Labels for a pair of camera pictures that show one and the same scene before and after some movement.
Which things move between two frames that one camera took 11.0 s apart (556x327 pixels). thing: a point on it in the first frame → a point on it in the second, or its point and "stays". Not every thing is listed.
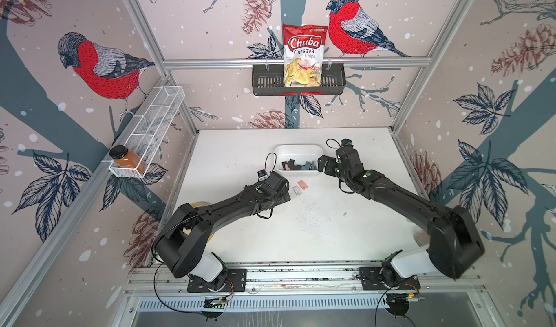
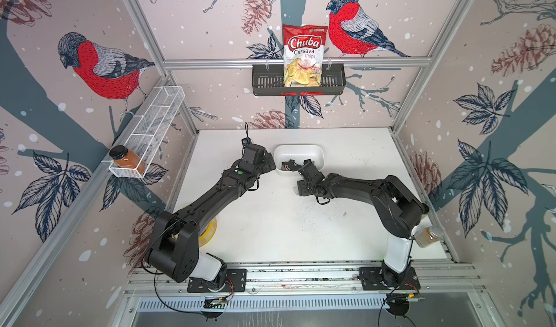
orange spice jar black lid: [124, 158] stays
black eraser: [291, 164] stays
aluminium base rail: [291, 280] stays
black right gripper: [323, 159] → [300, 185]
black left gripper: [284, 197] → [266, 166]
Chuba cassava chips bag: [303, 47] stays
